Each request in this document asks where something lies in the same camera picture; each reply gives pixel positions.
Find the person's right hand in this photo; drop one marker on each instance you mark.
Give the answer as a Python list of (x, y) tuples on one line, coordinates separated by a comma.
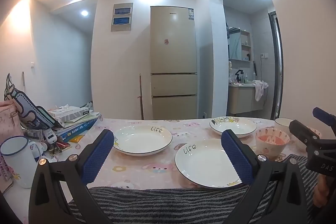
[(320, 192)]

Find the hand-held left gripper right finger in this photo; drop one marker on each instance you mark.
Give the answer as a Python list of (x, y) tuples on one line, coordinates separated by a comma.
[(236, 158)]

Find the blue book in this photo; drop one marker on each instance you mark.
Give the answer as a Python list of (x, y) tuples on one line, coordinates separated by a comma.
[(76, 130)]

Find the pink handbag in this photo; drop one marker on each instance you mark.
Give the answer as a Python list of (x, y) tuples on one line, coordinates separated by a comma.
[(8, 119)]

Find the white bowl with black rim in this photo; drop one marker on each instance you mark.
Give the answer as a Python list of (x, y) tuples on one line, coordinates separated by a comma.
[(282, 123)]

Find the tissue box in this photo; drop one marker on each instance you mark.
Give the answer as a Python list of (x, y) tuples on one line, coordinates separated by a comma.
[(71, 112)]

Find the white handheld device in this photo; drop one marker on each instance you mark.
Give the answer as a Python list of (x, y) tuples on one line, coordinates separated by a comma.
[(49, 136)]

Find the dark door frame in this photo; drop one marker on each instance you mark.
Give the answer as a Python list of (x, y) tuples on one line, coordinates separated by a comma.
[(278, 64)]

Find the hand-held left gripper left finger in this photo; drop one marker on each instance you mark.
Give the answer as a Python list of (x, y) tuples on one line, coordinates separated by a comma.
[(97, 158)]

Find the blue cartoon printed bag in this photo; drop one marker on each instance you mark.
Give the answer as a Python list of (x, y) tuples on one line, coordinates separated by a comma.
[(29, 108)]

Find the white wall socket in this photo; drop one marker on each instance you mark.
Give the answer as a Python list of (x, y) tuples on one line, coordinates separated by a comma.
[(263, 55)]

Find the beige vanity cabinet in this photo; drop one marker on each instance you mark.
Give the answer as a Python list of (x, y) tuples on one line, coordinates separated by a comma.
[(240, 99)]

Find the grey striped towel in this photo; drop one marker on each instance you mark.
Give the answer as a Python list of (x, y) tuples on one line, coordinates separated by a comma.
[(157, 203)]

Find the white plate with cartoon figures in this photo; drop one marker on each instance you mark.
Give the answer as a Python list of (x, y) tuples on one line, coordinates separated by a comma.
[(236, 127)]

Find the white plate with black lettering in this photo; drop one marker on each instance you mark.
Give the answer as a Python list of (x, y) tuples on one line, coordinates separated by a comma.
[(204, 163), (141, 140)]

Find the white enamel mug blue rim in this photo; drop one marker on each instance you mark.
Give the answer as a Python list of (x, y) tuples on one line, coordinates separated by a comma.
[(18, 166)]

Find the white hanging towel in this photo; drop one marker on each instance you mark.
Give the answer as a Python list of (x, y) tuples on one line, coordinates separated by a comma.
[(260, 88)]

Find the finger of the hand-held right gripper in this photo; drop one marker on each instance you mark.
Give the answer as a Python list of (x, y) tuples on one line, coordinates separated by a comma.
[(304, 134), (325, 116)]

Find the beige refrigerator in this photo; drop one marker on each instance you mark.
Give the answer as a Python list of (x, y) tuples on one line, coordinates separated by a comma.
[(173, 56)]

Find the pink cartoon printed tablecloth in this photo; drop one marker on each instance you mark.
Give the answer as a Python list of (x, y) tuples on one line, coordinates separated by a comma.
[(147, 169)]

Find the mirror wall cabinet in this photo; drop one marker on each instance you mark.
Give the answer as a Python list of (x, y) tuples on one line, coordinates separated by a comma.
[(236, 43)]

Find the grey wall panel box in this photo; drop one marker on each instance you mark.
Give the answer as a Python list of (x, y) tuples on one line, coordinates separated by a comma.
[(121, 18)]

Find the pale green notebook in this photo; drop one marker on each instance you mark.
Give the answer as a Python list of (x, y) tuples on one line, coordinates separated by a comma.
[(84, 119)]

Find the black faucet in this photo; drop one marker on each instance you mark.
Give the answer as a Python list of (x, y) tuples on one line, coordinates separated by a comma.
[(239, 75)]

